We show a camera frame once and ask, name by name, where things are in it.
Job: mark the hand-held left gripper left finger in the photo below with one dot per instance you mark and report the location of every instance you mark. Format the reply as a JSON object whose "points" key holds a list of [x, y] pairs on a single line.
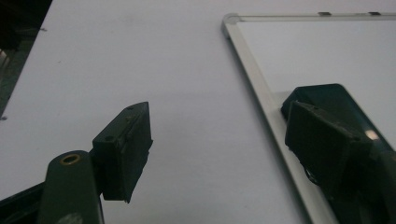
{"points": [[124, 149]]}

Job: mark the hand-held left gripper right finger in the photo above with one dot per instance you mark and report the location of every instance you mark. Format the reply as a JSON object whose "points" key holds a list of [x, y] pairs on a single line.
{"points": [[323, 146]]}

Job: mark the metal-framed whiteboard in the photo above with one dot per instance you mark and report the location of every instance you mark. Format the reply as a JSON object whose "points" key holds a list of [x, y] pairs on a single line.
{"points": [[317, 53]]}

